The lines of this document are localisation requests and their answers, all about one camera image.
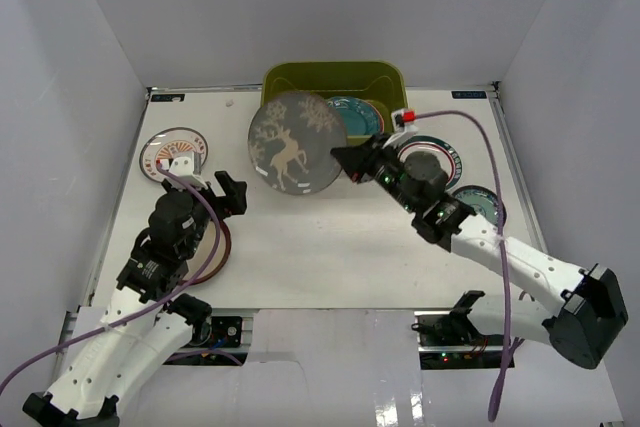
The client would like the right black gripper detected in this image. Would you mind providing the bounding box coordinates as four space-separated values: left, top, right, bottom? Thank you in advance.
333 133 420 214

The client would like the teal scalloped plate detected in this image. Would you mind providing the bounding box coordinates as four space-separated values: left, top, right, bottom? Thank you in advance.
327 96 384 136

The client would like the white plate dark red rim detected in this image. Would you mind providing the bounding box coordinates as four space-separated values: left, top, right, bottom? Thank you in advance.
180 221 232 285

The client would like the grey plate with deer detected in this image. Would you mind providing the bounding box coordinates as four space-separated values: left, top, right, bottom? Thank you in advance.
247 91 348 195

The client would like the white plate orange sunburst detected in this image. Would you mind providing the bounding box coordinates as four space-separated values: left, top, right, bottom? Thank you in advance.
139 127 209 183

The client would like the white plate green red rim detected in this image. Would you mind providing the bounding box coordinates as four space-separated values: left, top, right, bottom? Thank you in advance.
399 135 463 190

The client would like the small blue patterned plate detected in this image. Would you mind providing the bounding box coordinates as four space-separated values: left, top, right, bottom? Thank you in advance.
452 185 507 226

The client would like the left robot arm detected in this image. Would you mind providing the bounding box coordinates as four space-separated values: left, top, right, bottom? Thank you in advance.
22 168 247 426

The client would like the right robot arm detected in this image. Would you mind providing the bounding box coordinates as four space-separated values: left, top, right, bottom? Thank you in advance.
331 135 628 369

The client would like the olive green plastic bin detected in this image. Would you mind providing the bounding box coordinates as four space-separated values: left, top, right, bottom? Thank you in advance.
261 61 408 145

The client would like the left blue table label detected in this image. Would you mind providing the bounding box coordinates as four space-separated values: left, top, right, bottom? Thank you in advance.
150 93 185 103

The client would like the blue table label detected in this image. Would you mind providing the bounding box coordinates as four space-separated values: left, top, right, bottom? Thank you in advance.
451 90 487 100
150 93 185 103

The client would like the right blue table label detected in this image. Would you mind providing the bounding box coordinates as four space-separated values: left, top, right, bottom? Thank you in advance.
451 90 487 100

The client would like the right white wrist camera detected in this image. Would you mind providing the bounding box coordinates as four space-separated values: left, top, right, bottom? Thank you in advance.
389 109 418 145

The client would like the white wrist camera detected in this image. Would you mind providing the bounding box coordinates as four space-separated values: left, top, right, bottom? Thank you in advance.
389 109 418 145
155 151 206 189

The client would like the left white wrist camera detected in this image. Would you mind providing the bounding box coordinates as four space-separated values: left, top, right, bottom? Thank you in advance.
155 151 206 189

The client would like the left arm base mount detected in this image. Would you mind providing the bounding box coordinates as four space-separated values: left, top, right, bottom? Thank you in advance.
164 316 248 367

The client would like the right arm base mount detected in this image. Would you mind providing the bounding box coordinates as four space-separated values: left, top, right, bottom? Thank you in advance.
411 290 503 371

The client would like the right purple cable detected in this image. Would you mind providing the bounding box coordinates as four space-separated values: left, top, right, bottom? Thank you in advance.
414 109 526 423

